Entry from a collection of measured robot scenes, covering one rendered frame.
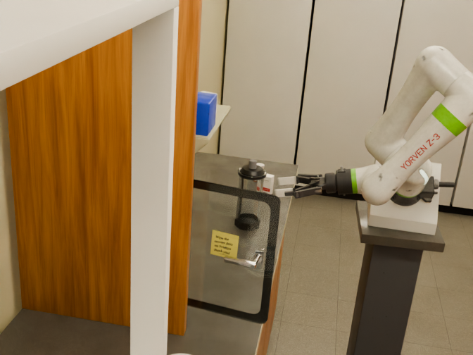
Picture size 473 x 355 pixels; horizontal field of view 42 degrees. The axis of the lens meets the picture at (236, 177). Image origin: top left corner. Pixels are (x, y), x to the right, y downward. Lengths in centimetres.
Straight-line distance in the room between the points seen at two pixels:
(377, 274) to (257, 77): 249
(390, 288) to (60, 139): 156
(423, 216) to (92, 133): 143
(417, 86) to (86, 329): 131
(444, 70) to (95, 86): 113
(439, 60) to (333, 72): 262
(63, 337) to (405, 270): 142
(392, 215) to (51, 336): 138
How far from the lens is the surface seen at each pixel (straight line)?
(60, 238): 179
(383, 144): 238
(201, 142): 163
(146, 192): 73
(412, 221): 256
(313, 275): 398
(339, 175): 229
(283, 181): 240
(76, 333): 185
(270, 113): 484
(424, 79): 217
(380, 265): 263
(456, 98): 211
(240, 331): 186
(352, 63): 470
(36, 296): 193
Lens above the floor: 206
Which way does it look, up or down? 23 degrees down
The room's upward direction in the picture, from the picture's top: 4 degrees clockwise
